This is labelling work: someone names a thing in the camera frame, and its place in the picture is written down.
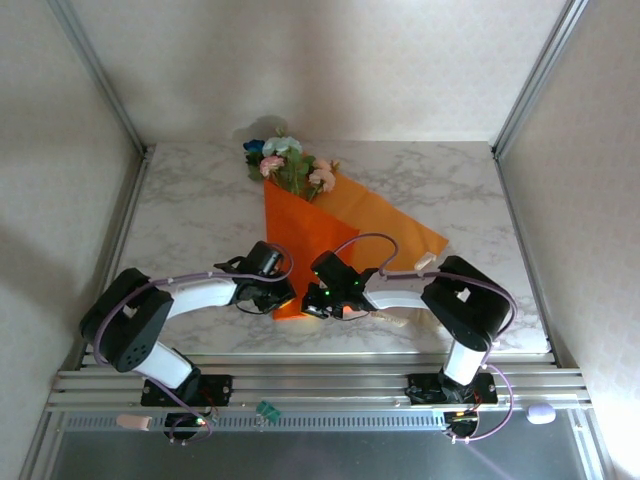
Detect grey slotted metal tray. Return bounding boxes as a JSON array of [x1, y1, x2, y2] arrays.
[[19, 409, 614, 480]]

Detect pink rubber block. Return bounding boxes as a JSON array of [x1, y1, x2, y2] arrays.
[[115, 414, 153, 433]]

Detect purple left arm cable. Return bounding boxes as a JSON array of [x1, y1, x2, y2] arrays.
[[91, 241, 297, 447]]

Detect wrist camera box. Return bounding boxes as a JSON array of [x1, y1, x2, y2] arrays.
[[309, 250, 354, 289], [244, 240, 289, 277]]

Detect black controller board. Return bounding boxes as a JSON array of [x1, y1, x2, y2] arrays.
[[441, 409, 482, 442], [164, 412, 214, 444]]

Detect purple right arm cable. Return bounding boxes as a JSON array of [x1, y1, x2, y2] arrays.
[[331, 231, 519, 444]]

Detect orange wrapping paper sheet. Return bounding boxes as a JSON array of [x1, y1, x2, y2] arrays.
[[262, 172, 452, 322]]

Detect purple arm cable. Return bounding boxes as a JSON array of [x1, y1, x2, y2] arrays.
[[91, 241, 297, 447], [331, 231, 519, 444]]

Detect fake flower bouquet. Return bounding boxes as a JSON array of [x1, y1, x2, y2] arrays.
[[242, 126, 342, 204]]

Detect lavender oval pebble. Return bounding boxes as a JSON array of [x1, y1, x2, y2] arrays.
[[526, 403, 557, 426]]

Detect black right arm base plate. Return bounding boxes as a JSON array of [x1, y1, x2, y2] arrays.
[[405, 371, 499, 406]]

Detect aluminium table edge rail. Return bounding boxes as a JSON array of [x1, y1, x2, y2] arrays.
[[74, 148, 154, 372], [493, 152, 562, 362]]

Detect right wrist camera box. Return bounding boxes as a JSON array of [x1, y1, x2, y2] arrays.
[[309, 250, 354, 289]]

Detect aluminium frame post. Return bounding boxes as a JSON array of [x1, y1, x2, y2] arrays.
[[491, 0, 587, 157], [47, 0, 152, 157]]

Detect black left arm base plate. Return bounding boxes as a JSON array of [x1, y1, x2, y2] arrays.
[[140, 373, 235, 408]]

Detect aluminium mounting rails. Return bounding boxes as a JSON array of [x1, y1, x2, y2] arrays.
[[46, 348, 594, 414]]

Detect cream ribbon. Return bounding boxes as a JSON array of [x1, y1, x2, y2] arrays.
[[368, 251, 441, 330]]

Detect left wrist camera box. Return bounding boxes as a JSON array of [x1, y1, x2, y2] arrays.
[[244, 240, 289, 277]]

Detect green plug connector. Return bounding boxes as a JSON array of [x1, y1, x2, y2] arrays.
[[255, 399, 282, 422]]

